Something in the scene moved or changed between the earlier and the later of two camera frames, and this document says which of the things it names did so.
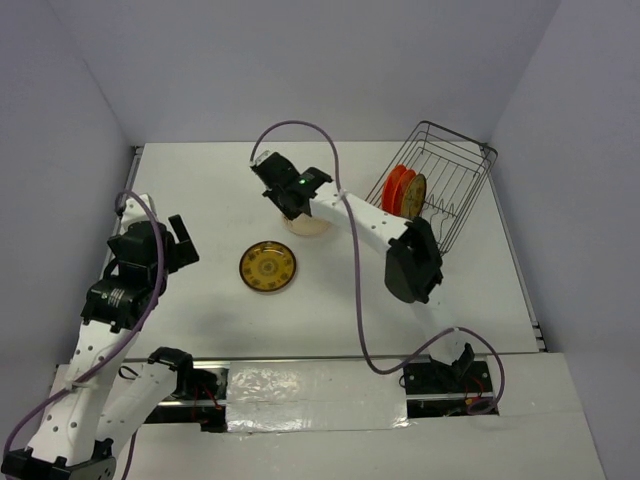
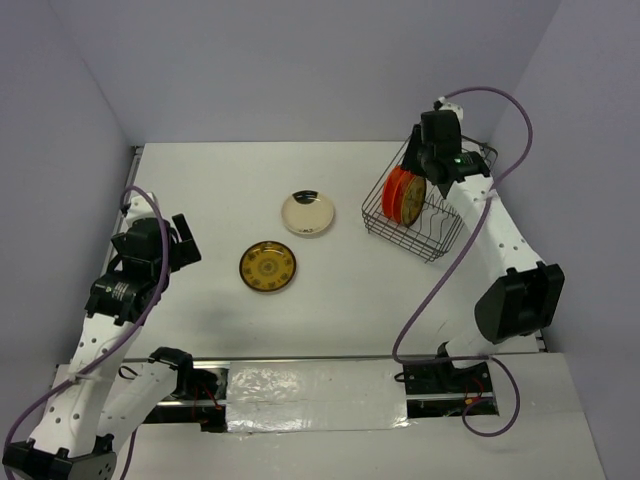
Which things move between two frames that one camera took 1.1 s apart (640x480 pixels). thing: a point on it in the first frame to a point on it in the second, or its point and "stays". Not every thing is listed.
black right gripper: [273, 193] to [409, 161]
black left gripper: [182, 253] stays
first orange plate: [389, 187] stays
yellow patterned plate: [267, 265] stays
